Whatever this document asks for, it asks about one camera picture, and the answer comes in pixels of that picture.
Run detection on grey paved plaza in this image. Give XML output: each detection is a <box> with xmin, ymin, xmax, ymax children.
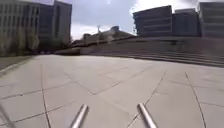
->
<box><xmin>0</xmin><ymin>54</ymin><xmax>224</xmax><ymax>128</ymax></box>

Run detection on low building with roof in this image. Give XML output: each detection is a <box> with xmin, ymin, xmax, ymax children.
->
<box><xmin>71</xmin><ymin>25</ymin><xmax>135</xmax><ymax>47</ymax></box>

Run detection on tall pole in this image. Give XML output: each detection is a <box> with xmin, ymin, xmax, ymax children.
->
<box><xmin>96</xmin><ymin>24</ymin><xmax>102</xmax><ymax>46</ymax></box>

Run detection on robot's own part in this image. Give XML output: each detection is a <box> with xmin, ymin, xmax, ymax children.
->
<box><xmin>136</xmin><ymin>102</ymin><xmax>158</xmax><ymax>128</ymax></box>
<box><xmin>70</xmin><ymin>104</ymin><xmax>90</xmax><ymax>128</ymax></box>

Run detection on wide grey stone steps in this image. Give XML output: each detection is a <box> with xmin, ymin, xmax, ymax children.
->
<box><xmin>79</xmin><ymin>36</ymin><xmax>224</xmax><ymax>68</ymax></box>

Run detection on dark glass office building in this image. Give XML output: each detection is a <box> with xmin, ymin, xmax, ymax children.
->
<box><xmin>132</xmin><ymin>1</ymin><xmax>224</xmax><ymax>39</ymax></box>

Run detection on row of trees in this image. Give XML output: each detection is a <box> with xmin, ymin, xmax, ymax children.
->
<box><xmin>0</xmin><ymin>28</ymin><xmax>43</xmax><ymax>57</ymax></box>

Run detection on large grey office building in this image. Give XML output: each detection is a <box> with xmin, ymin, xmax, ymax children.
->
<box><xmin>0</xmin><ymin>0</ymin><xmax>73</xmax><ymax>54</ymax></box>

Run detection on grass strip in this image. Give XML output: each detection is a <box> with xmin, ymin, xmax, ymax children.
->
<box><xmin>0</xmin><ymin>55</ymin><xmax>34</xmax><ymax>71</ymax></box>

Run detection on low grey concrete wall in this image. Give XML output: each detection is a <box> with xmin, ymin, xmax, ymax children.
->
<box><xmin>53</xmin><ymin>47</ymin><xmax>82</xmax><ymax>57</ymax></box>

